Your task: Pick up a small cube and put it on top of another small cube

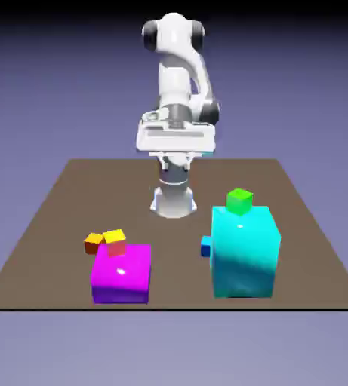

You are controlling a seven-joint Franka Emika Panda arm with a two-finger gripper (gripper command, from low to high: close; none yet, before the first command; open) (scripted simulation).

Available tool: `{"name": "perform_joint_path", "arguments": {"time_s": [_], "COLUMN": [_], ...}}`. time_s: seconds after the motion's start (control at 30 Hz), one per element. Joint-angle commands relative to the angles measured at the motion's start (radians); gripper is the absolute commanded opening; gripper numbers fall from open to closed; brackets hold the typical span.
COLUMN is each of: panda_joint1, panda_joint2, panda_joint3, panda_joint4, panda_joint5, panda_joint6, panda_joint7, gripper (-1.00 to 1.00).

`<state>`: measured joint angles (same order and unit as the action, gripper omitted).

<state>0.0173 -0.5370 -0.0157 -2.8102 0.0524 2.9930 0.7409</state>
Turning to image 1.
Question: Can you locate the large magenta box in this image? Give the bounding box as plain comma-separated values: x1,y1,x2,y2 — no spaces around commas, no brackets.
90,243,152,305

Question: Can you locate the small blue cube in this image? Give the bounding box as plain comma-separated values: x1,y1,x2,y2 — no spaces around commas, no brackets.
199,235,213,259

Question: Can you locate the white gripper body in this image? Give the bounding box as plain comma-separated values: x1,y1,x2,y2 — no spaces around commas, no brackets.
135,119,217,158

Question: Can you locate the small orange cube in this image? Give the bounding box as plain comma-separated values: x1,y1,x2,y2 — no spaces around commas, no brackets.
83,232,105,256

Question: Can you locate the small green cube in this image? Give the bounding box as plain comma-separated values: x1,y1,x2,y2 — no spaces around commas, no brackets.
226,188,254,217

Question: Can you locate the small yellow cube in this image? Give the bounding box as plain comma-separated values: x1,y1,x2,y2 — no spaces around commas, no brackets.
102,228,128,258

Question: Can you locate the large cyan box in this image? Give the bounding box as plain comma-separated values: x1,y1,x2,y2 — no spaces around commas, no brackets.
210,205,282,299

